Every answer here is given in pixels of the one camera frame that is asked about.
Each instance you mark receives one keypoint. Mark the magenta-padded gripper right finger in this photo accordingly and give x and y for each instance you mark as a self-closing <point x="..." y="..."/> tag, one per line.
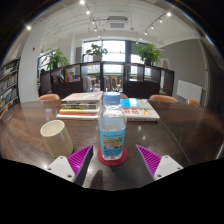
<point x="165" y="166"/>

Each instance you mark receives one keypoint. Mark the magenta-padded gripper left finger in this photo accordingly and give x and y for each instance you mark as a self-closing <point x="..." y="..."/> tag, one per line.
<point x="65" y="166"/>

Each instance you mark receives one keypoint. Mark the clear water bottle blue cap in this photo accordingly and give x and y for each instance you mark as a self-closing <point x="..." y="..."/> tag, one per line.
<point x="112" y="133"/>

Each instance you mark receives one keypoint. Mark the cream ceramic cup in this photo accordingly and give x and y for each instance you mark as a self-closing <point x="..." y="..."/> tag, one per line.
<point x="56" y="140"/>

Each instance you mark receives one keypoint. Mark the white book with red spine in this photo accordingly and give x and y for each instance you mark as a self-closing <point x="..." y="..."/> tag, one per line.
<point x="76" y="116"/>

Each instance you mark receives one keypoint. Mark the white book with red lettering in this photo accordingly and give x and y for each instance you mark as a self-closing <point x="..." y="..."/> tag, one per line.
<point x="143" y="114"/>

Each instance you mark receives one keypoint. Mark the yellow-spined book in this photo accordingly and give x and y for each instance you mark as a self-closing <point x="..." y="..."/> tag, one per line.
<point x="78" y="111"/>

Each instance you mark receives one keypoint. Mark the dark-spined book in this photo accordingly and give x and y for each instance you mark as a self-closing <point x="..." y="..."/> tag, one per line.
<point x="80" y="106"/>

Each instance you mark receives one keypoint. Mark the blue-covered book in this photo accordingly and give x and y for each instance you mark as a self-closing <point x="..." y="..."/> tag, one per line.
<point x="136" y="103"/>

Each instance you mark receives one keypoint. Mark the low dark shelf unit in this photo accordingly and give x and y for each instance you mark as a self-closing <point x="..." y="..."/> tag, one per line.
<point x="140" y="88"/>

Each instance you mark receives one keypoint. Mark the tall bookshelf with books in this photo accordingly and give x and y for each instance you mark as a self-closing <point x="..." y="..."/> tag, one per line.
<point x="9" y="86"/>

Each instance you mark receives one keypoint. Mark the potted green plant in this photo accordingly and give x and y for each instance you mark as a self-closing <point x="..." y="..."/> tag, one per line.
<point x="55" y="59"/>

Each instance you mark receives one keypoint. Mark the green plant in dark pot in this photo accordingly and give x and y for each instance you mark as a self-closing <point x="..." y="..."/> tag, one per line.
<point x="149" y="53"/>

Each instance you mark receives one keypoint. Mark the green plant in white pot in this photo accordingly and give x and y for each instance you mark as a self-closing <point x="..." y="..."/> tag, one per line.
<point x="96" y="50"/>

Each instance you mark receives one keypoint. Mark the ceiling air conditioner unit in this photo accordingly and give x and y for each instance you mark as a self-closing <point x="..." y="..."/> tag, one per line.
<point x="117" y="24"/>

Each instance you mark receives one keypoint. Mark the group of ceiling spotlights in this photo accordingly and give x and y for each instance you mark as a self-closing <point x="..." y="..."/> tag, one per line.
<point x="82" y="2"/>

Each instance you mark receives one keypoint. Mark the white wall panel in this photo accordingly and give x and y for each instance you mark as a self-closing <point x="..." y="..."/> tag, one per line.
<point x="189" y="90"/>

